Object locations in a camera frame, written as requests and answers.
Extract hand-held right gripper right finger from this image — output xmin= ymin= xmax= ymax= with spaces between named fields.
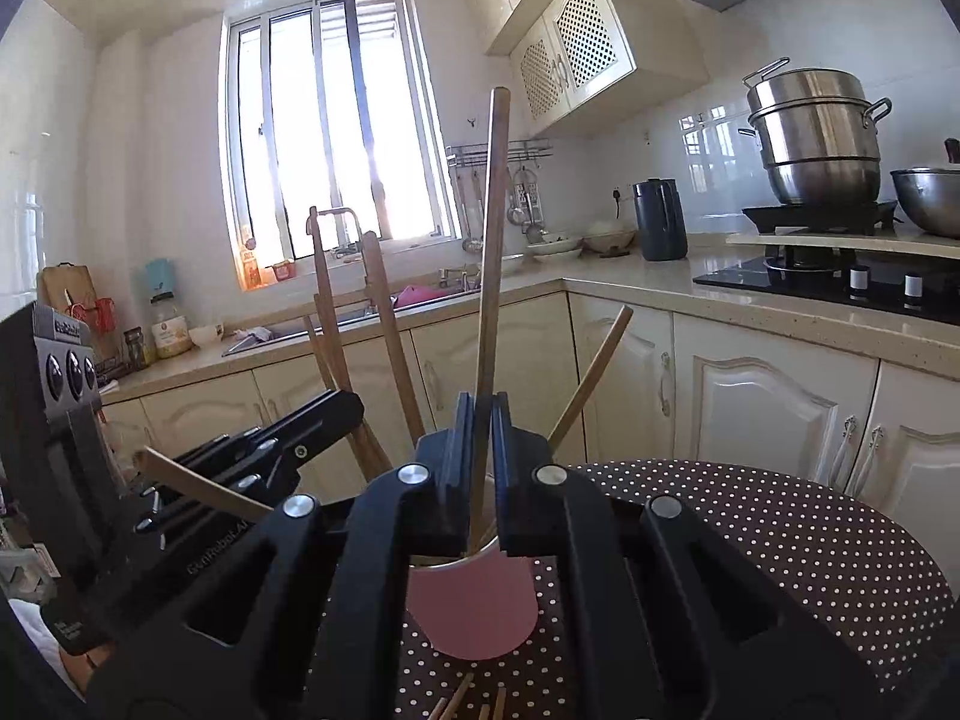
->
xmin=490 ymin=390 xmax=880 ymax=720

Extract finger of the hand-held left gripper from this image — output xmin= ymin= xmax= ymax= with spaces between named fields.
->
xmin=133 ymin=491 xmax=226 ymax=545
xmin=171 ymin=388 xmax=366 ymax=500

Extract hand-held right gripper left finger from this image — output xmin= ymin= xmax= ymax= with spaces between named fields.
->
xmin=84 ymin=390 xmax=476 ymax=720

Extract wooden chopstick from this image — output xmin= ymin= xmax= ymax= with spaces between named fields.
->
xmin=361 ymin=231 xmax=428 ymax=440
xmin=466 ymin=87 xmax=514 ymax=552
xmin=306 ymin=206 xmax=395 ymax=481
xmin=133 ymin=448 xmax=276 ymax=524
xmin=301 ymin=313 xmax=338 ymax=395
xmin=547 ymin=305 xmax=635 ymax=447

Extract pink cup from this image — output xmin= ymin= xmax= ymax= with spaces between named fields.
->
xmin=405 ymin=532 xmax=542 ymax=662

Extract pile of chopsticks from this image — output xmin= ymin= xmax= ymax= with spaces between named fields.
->
xmin=429 ymin=671 xmax=512 ymax=720

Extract person's left forearm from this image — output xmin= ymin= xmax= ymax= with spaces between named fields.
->
xmin=7 ymin=600 xmax=98 ymax=698

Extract steel kitchen sink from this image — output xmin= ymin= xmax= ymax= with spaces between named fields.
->
xmin=221 ymin=292 xmax=481 ymax=357

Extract orange bottle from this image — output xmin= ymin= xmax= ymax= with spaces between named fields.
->
xmin=238 ymin=229 xmax=263 ymax=290

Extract glass jar yellow label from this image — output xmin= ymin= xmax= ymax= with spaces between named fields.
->
xmin=148 ymin=291 xmax=194 ymax=361

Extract wooden cutting board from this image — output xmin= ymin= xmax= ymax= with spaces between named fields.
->
xmin=37 ymin=262 xmax=98 ymax=331

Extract steel faucet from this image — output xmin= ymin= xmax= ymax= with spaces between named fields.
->
xmin=307 ymin=206 xmax=376 ymax=260

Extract light blue bottle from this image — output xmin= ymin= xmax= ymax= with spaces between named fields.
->
xmin=142 ymin=257 xmax=177 ymax=301

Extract hanging steel ladle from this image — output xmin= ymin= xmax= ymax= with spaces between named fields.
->
xmin=459 ymin=165 xmax=485 ymax=254

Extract bowls on counter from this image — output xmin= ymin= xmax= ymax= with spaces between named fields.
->
xmin=525 ymin=234 xmax=584 ymax=262

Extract beige kitchen countertop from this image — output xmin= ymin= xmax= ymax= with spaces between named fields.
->
xmin=101 ymin=229 xmax=960 ymax=406

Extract cream lower kitchen cabinets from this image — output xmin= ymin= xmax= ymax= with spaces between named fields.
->
xmin=97 ymin=289 xmax=960 ymax=518

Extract stacked white bowls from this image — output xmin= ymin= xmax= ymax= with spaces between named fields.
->
xmin=583 ymin=221 xmax=638 ymax=254

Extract kitchen window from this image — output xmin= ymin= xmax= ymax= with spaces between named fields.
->
xmin=221 ymin=0 xmax=462 ymax=263

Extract black kettle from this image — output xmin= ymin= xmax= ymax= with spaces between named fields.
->
xmin=632 ymin=178 xmax=689 ymax=262

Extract black gas stove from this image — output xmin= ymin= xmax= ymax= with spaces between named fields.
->
xmin=692 ymin=199 xmax=960 ymax=327

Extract beige stone slab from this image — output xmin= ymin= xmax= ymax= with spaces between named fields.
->
xmin=726 ymin=229 xmax=960 ymax=262

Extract steel steamer pot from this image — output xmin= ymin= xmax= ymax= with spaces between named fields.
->
xmin=739 ymin=56 xmax=893 ymax=207

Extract steel wok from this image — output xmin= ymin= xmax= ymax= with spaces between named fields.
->
xmin=890 ymin=139 xmax=960 ymax=239

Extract metal wall rack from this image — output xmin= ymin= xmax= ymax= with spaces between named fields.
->
xmin=446 ymin=139 xmax=556 ymax=167

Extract cream lattice door wall cabinet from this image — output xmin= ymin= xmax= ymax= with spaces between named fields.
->
xmin=484 ymin=0 xmax=712 ymax=140

